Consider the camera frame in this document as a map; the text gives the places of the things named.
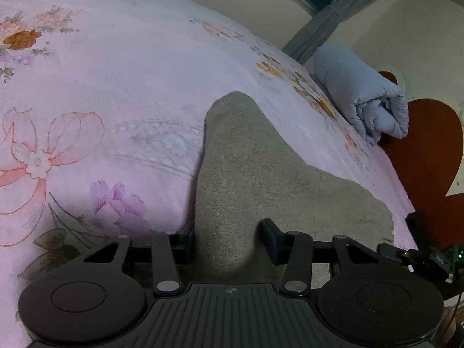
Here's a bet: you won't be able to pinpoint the pink floral bed sheet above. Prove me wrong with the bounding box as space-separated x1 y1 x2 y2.
1 0 415 347

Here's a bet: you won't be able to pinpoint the grey knit pants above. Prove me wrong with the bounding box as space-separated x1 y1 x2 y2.
195 92 394 284

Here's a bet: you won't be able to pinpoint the red wooden headboard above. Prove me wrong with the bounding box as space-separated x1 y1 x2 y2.
376 70 464 251

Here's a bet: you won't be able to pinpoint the right grey curtain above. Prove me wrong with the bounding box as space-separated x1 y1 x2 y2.
282 0 377 64

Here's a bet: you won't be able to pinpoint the light blue rolled quilt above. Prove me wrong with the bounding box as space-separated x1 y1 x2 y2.
313 44 409 145

